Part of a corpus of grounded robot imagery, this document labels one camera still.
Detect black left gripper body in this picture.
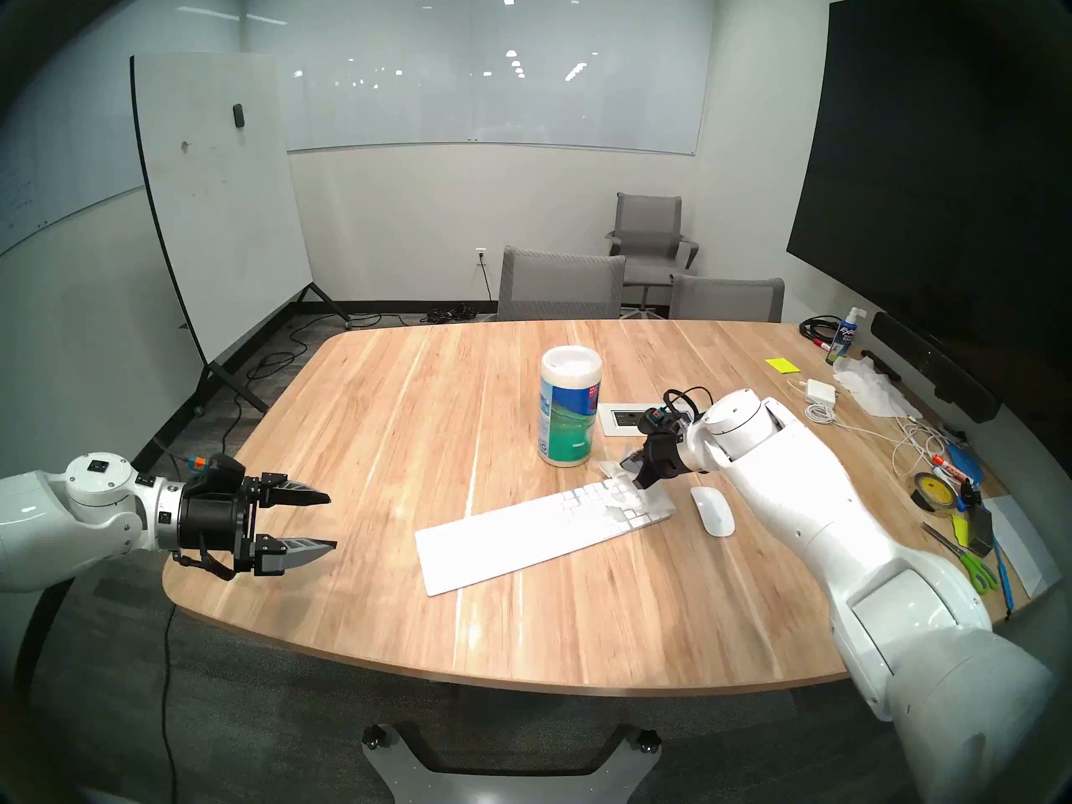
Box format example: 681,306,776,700
178,476,252,570

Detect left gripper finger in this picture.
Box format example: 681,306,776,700
245,472,332,508
250,534,338,577

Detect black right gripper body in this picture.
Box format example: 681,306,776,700
641,430,700,481

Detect white disinfecting wipe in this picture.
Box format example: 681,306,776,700
596,457,650,510

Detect white slim keyboard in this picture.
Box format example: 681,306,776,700
415,467,676,598

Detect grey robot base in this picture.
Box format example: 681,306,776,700
360,723,662,804

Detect disinfecting wipes canister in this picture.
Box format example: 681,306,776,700
538,346,604,468

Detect silver table power outlet box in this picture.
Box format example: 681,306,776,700
598,404,662,437

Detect white computer mouse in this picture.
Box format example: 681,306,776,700
690,486,736,538

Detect low grey mesh chair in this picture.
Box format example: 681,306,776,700
668,275,786,323

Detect wide grey mesh chair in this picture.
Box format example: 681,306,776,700
496,245,627,322

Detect whiteboard cleaner spray bottle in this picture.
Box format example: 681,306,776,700
825,307,868,366

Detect crumpled white tissue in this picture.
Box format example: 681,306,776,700
832,357,922,420

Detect grey office chair with armrests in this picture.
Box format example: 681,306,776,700
605,193,700,313

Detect yellow tape roll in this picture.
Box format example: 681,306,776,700
911,472,957,514

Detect black video bar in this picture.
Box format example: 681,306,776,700
869,311,1002,422

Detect freestanding whiteboard with black stand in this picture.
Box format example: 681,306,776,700
130,53,353,418

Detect small black box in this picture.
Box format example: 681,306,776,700
963,501,997,556

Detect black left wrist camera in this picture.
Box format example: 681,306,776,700
188,452,244,493

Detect long black floor cable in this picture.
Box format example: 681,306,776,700
247,312,403,384

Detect thin black floor cable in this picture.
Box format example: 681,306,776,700
159,601,181,804

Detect white charging cable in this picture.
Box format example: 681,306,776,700
787,377,966,478

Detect green handled scissors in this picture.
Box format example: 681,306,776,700
921,522,999,594

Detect large black wall screen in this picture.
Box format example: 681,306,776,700
786,0,1072,376

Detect side wall glass board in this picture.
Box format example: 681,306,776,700
0,0,245,257

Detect large wall glass board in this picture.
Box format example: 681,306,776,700
245,0,719,157

